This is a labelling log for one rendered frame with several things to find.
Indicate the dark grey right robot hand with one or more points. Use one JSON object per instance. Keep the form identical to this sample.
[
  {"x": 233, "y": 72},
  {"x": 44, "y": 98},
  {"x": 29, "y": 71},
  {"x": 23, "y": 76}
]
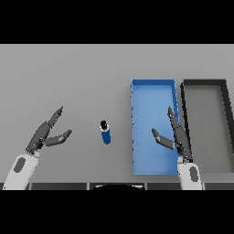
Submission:
[{"x": 181, "y": 138}]

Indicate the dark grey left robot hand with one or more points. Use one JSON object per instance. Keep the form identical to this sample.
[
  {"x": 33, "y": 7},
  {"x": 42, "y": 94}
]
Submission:
[{"x": 41, "y": 134}]

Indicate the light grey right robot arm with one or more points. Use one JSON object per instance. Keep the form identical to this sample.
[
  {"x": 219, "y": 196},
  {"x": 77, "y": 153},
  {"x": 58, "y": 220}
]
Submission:
[{"x": 189, "y": 175}]

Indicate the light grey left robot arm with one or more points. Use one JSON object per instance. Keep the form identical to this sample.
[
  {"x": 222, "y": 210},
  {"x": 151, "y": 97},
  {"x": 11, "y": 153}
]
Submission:
[{"x": 21, "y": 172}]

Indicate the blue bin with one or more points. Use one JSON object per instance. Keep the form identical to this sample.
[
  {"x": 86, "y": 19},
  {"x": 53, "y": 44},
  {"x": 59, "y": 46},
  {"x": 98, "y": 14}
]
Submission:
[{"x": 154, "y": 128}]

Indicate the dark grey bin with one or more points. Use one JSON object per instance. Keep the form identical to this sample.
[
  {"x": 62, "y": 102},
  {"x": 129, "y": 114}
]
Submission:
[{"x": 208, "y": 128}]

